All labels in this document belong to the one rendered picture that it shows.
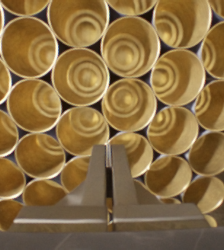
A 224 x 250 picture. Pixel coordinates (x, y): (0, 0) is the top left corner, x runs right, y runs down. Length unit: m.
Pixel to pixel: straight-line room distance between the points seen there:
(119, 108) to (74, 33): 0.14
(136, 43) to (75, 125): 0.17
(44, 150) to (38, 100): 0.09
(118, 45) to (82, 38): 0.06
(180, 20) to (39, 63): 0.23
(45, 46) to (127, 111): 0.17
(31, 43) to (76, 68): 0.08
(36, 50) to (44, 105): 0.09
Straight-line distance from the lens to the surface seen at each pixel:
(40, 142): 0.34
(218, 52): 0.34
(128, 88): 0.30
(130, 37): 0.30
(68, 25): 0.31
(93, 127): 0.31
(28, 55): 0.32
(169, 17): 0.32
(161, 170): 0.35
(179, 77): 0.32
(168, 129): 0.33
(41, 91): 0.31
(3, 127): 0.35
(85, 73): 0.30
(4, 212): 0.38
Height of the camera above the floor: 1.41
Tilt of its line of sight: 76 degrees down
